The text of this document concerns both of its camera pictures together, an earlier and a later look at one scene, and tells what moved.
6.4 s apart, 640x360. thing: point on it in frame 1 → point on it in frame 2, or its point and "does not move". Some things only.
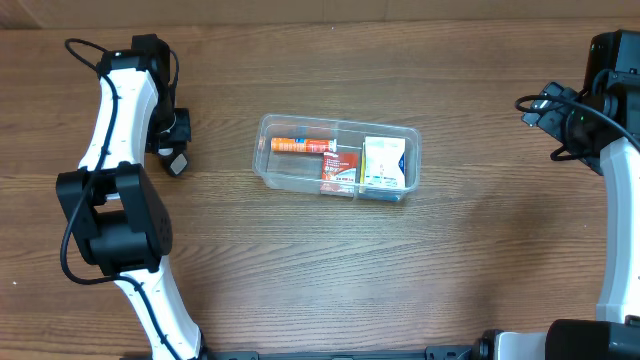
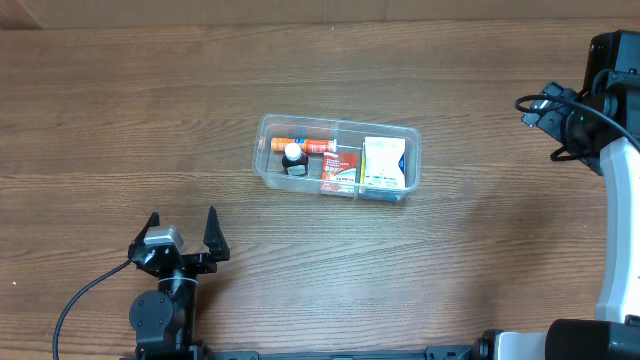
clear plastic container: x=337 y=157 does not move
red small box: x=339 y=173 does not move
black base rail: x=427 y=353 does not move
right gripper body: x=561 y=118 does not move
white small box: x=384 y=162 does not move
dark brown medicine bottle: x=174 y=162 → x=295 y=161
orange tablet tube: x=303 y=145 does not move
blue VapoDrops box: x=379 y=193 → x=384 y=162
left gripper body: x=168 y=124 → x=199 y=262
